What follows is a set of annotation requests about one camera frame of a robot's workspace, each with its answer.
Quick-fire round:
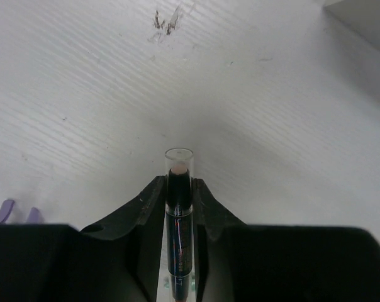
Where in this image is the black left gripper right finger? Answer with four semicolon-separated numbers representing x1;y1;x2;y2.
193;178;245;301

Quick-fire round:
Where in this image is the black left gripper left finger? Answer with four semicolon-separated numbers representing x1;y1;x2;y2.
80;176;165;301

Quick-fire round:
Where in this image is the black eyeliner pencil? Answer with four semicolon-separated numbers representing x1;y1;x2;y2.
165;148;194;301

